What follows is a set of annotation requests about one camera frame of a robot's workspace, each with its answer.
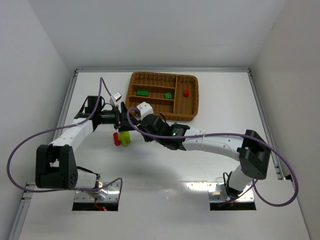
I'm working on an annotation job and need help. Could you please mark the long green lego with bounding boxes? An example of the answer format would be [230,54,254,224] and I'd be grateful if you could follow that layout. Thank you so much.
[136,90,149,97]

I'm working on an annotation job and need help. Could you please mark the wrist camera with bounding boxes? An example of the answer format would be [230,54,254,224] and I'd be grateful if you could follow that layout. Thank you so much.
[136,102,154,120]
[109,91,122,106]

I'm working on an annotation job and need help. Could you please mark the small green square lego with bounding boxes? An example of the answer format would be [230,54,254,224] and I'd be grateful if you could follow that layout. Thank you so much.
[164,92,172,99]

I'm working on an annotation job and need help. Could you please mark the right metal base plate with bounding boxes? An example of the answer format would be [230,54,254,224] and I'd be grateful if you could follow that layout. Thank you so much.
[208,181,256,204]

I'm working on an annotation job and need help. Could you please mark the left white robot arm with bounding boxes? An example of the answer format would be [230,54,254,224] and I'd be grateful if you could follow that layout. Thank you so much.
[35,96,132,192]

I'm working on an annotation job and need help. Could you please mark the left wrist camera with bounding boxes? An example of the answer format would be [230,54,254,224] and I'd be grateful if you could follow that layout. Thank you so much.
[109,91,122,106]

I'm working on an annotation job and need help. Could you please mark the small red lego brick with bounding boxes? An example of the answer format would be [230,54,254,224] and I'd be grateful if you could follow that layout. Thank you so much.
[183,89,190,98]

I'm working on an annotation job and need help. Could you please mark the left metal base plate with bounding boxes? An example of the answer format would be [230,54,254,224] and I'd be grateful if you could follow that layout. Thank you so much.
[73,179,122,204]

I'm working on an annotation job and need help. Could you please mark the lime green lego piece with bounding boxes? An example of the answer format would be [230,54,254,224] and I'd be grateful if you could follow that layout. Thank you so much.
[118,131,131,147]

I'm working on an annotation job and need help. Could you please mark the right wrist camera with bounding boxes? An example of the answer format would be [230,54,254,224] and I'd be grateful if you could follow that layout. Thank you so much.
[136,102,154,120]

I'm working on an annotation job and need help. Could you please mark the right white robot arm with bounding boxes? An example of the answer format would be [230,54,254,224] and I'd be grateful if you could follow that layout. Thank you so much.
[138,114,271,199]

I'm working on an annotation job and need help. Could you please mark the brown wicker divided basket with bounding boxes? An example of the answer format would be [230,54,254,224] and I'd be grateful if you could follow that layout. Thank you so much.
[125,72,199,122]

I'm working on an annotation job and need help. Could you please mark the metal base plate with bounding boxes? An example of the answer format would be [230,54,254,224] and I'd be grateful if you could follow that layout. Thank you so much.
[73,179,122,204]
[208,181,256,204]

